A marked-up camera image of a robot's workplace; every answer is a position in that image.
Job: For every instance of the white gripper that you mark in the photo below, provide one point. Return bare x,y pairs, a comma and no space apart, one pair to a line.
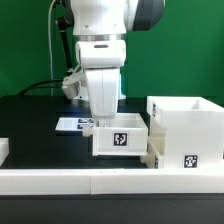
101,62

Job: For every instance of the white drawer box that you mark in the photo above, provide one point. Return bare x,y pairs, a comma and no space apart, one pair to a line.
154,157
126,135

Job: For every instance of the white front drawer box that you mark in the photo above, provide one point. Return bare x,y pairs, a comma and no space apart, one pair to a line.
154,157

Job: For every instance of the white drawer cabinet frame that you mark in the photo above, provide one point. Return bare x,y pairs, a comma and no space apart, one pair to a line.
193,130

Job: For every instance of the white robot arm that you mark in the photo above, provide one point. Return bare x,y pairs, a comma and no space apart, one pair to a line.
106,20

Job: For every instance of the white marker sheet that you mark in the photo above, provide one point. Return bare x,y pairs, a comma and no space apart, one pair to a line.
72,123

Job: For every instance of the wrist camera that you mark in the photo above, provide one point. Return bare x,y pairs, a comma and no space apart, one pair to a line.
74,86

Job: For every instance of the white front border rail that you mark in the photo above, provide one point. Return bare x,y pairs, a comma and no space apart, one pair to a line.
109,181

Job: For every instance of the white border rail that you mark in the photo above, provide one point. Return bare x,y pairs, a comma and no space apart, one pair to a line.
109,181
4,149

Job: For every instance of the white left border rail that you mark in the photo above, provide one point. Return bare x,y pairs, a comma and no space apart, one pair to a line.
4,149

